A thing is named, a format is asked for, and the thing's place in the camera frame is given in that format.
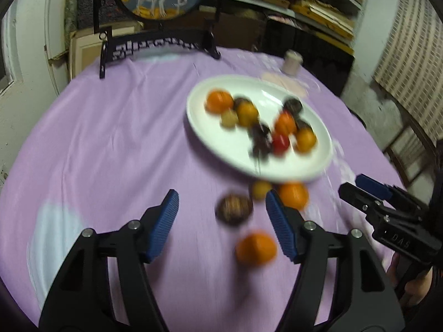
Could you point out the framed picture leaning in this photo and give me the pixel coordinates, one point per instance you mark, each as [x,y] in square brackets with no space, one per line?
[85,46]

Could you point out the round embroidered deer screen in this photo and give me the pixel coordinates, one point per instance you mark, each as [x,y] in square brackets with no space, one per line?
[156,17]

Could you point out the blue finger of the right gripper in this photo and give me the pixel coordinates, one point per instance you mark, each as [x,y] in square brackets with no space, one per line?
[373,184]

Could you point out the small tan longan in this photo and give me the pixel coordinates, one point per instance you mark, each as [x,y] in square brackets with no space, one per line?
[229,119]
[259,189]

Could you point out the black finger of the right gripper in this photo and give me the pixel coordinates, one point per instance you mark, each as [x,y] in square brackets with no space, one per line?
[359,199]

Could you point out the yellow-orange lemon-like fruit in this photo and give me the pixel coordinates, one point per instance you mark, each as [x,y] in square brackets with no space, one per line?
[247,114]

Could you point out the checked curtain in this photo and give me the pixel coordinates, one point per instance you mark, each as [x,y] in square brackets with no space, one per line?
[410,68]

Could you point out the large front orange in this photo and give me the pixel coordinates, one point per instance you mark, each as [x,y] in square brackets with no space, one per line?
[218,101]

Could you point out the dark purple plum top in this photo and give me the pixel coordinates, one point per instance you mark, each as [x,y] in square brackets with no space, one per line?
[261,149]

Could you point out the shelf with stacked boards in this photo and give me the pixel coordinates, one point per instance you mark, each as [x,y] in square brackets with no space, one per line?
[336,18]

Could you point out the dark mangosteen top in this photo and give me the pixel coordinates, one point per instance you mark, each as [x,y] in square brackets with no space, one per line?
[234,209]

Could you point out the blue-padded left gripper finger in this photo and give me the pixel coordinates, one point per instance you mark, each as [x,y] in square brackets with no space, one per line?
[79,298]

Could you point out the smooth orange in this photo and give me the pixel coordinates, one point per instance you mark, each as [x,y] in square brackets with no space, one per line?
[256,249]
[306,140]

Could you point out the small dark plum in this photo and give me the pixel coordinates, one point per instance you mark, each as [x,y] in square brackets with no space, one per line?
[259,131]

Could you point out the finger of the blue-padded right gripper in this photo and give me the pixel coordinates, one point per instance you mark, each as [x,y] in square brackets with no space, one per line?
[363,298]

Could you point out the pink drink can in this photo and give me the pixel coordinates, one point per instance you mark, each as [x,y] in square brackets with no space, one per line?
[292,63]

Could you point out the wooden chair right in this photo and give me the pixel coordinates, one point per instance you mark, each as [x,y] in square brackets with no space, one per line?
[411,152]

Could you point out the tangerine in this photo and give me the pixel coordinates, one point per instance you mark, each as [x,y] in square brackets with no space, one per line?
[294,195]
[285,124]

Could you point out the red tomato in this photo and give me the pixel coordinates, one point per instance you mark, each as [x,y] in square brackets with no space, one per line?
[280,144]

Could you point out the person's hand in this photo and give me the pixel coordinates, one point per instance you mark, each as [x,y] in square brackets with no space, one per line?
[415,290]

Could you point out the white oval plate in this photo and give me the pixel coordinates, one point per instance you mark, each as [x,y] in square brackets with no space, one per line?
[233,146]

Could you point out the purple tablecloth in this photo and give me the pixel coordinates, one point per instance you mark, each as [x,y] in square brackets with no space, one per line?
[105,151]

